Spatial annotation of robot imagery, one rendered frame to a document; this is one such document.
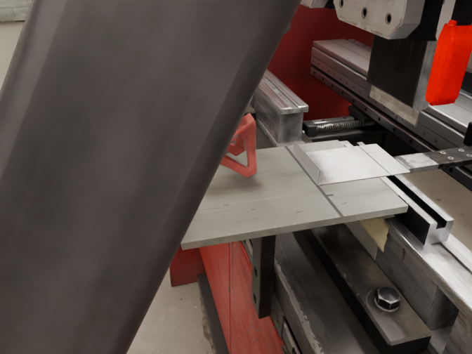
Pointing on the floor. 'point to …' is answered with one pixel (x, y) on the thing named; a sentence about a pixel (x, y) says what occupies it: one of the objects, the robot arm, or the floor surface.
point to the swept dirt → (206, 326)
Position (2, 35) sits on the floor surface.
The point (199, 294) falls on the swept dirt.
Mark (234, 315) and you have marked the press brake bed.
